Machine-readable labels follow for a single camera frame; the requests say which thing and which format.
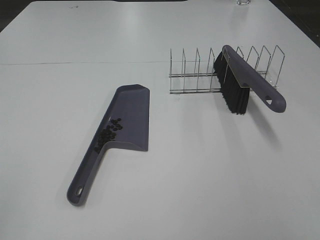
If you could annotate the purple brush black bristles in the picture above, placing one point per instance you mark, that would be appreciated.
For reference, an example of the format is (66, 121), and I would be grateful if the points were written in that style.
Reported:
(236, 78)

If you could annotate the chrome wire rack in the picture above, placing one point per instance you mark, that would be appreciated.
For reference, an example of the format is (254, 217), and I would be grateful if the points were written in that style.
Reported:
(198, 75)

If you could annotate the purple plastic dustpan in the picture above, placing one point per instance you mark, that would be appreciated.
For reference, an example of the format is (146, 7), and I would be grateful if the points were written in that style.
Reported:
(132, 104)

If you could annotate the pile of coffee beans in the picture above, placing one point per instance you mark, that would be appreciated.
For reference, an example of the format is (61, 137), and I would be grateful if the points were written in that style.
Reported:
(108, 133)

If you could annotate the clear glass at table edge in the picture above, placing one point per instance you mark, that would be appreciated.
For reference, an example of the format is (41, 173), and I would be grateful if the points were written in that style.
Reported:
(243, 2)

